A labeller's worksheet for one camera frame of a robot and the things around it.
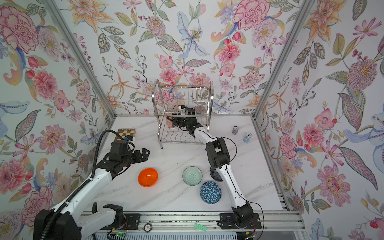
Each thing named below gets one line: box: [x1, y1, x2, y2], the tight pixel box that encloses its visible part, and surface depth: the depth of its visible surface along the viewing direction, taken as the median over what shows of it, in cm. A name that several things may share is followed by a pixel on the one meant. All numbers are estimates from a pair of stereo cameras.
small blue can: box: [243, 132, 252, 143], surface depth 103 cm
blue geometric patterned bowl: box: [199, 181, 222, 205], surface depth 84 cm
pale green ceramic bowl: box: [182, 166, 203, 186], surface depth 88 cm
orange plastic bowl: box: [138, 167, 159, 188], surface depth 87 cm
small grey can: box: [232, 126, 239, 135], surface depth 110 cm
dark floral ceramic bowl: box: [209, 166, 223, 182], surface depth 90 cm
